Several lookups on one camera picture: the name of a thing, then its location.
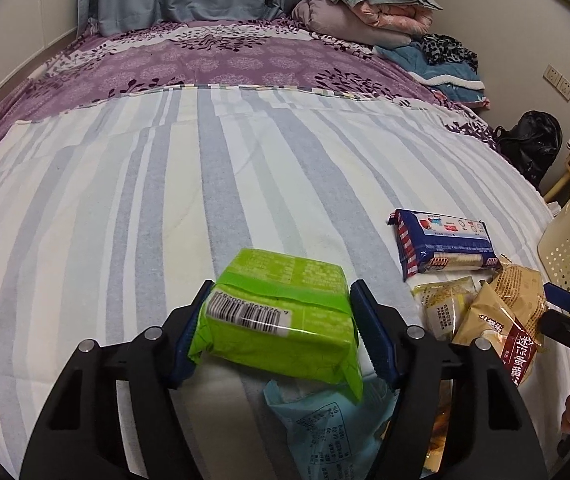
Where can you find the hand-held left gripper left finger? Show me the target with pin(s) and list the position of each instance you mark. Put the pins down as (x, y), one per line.
(189, 342)

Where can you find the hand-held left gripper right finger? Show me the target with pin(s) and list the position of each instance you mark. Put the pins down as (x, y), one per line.
(371, 332)

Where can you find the brown snack packet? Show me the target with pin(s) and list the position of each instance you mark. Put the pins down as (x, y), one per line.
(520, 282)

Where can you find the beige snack packet red label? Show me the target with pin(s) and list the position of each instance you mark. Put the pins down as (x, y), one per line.
(500, 332)

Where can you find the small yellow snack packet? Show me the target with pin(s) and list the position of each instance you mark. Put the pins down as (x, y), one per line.
(440, 305)

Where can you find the green snack packet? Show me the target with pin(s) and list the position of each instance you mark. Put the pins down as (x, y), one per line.
(285, 300)

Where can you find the light blue snack packet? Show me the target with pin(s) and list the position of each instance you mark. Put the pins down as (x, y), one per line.
(325, 435)

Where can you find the yellow snack packet orange print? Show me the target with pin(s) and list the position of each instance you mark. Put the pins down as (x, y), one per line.
(440, 425)

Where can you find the blue striped cracker packet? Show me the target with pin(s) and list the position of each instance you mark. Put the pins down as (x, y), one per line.
(445, 242)

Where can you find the striped white grey blanket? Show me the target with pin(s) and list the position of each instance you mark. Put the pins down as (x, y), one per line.
(140, 200)

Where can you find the black handbag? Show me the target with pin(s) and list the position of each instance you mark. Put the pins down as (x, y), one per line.
(530, 147)

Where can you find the teal fleece blanket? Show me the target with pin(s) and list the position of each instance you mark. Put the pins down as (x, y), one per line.
(440, 72)

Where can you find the leopard print cloth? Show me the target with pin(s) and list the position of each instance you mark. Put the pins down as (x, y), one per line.
(447, 49)

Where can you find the purple floral bedsheet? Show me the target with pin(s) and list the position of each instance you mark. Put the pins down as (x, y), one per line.
(215, 57)

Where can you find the pink floral folded quilt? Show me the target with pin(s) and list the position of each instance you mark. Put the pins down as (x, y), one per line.
(397, 16)

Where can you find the white wardrobe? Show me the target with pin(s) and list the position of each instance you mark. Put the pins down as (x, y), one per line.
(10, 50)

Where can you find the beige wall socket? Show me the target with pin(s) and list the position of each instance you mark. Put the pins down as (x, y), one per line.
(551, 74)
(566, 90)

